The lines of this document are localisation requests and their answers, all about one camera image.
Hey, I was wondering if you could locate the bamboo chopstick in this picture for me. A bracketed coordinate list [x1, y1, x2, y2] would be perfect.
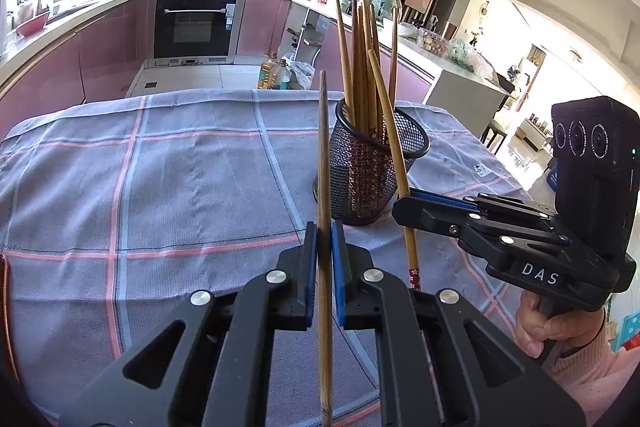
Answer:
[334, 0, 356, 124]
[352, 0, 364, 131]
[362, 0, 378, 138]
[388, 8, 399, 108]
[317, 70, 333, 426]
[369, 50, 421, 291]
[368, 2, 384, 142]
[355, 3, 369, 135]

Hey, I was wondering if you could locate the person right hand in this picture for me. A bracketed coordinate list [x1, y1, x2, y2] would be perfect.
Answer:
[515, 291, 605, 359]

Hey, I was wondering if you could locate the blue plaid tablecloth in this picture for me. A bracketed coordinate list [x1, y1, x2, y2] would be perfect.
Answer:
[1, 90, 527, 426]

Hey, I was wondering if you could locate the cooking oil bottle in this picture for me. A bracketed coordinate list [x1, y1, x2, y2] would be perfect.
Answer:
[257, 53, 279, 90]

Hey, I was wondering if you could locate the black camera box right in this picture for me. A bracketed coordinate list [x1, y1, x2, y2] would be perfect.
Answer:
[551, 95, 639, 263]

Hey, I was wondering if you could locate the pink sleeve right forearm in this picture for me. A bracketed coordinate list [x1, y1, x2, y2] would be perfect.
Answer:
[550, 332, 640, 426]

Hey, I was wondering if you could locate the dark sauce bottle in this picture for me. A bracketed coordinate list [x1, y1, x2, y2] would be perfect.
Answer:
[272, 60, 291, 90]

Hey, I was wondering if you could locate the black built-in oven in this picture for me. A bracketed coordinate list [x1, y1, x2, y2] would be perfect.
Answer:
[148, 0, 245, 68]

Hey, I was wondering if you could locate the red bowl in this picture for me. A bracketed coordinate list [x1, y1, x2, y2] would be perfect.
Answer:
[16, 12, 49, 38]

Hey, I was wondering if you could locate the black smartphone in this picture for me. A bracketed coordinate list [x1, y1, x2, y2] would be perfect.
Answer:
[0, 256, 20, 381]

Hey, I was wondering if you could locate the black mesh utensil holder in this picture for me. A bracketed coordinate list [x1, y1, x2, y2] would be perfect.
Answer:
[314, 100, 398, 227]

